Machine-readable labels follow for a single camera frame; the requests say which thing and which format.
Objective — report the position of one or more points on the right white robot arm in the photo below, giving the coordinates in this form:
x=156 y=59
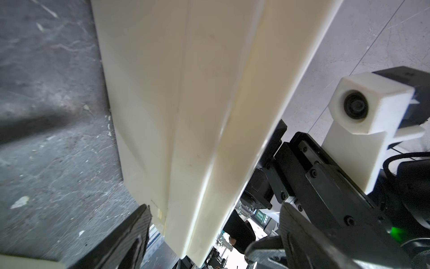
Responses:
x=402 y=188

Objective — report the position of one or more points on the cream wrap dispenser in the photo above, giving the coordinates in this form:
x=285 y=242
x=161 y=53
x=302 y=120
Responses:
x=196 y=89
x=13 y=262

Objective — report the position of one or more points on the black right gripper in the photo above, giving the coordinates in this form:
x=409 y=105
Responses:
x=303 y=175

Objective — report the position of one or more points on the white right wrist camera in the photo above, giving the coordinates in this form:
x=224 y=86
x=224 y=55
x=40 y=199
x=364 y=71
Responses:
x=359 y=145

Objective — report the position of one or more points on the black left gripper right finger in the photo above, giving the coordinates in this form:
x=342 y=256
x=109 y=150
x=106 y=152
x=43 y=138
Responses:
x=306 y=247

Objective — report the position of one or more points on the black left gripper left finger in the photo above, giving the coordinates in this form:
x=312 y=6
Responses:
x=124 y=248

